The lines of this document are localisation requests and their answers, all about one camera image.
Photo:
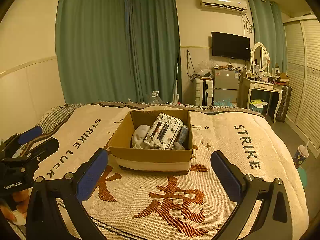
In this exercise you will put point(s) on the dark suitcase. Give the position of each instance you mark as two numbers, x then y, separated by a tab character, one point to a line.
285	102

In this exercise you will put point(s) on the bin with yellow bag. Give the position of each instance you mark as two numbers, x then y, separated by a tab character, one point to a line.
257	105

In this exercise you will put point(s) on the white louvred wardrobe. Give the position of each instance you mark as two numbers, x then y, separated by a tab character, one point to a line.
305	80

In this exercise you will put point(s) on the white suitcase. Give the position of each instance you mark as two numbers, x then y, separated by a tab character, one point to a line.
202	91

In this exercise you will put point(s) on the black wall television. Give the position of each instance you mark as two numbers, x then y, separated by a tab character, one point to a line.
230	45

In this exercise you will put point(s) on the oval white mirror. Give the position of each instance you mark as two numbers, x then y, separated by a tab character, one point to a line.
259	56

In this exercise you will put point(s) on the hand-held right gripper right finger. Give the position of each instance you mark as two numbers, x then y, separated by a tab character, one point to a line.
226	177

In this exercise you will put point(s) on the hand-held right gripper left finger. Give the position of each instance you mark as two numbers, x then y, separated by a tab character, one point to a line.
91	173

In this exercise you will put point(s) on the white sock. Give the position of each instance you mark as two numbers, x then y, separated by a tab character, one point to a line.
138	136

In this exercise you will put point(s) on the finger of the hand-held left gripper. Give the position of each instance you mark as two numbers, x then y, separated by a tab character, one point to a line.
30	133
46	146

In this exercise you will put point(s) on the clear water bottle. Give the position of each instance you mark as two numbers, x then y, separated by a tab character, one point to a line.
155	98

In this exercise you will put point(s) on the floral tissue pack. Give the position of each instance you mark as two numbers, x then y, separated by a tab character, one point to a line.
162	130

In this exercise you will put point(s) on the green curtain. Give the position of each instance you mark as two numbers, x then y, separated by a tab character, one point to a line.
267	27
92	42
155	45

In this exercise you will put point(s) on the white dressing table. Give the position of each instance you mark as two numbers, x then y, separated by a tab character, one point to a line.
260	86

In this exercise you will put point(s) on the person's left hand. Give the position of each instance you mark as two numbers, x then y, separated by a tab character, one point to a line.
20	200

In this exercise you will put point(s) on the brown cardboard box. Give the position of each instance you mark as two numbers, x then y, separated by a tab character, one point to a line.
150	157

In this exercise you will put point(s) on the white mop pole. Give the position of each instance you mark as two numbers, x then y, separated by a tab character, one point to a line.
177	80

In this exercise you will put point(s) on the checked cloth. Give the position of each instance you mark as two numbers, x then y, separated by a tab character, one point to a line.
55	117

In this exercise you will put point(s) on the blue plastic bag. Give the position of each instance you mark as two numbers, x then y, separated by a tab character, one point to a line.
225	103

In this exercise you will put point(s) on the light blue tissue pack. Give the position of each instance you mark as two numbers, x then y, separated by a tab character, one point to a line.
182	133

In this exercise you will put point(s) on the clear plastic bag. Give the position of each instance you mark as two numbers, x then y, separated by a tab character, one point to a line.
206	67

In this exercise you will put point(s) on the silver small fridge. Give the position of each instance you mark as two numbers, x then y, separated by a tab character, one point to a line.
225	85

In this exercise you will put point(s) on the white air conditioner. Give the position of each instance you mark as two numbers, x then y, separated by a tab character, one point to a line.
222	2

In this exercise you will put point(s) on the printed beige blanket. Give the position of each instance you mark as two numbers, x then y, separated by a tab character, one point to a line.
225	142

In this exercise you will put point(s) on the printed cup with straw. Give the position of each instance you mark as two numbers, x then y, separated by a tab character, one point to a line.
300	156

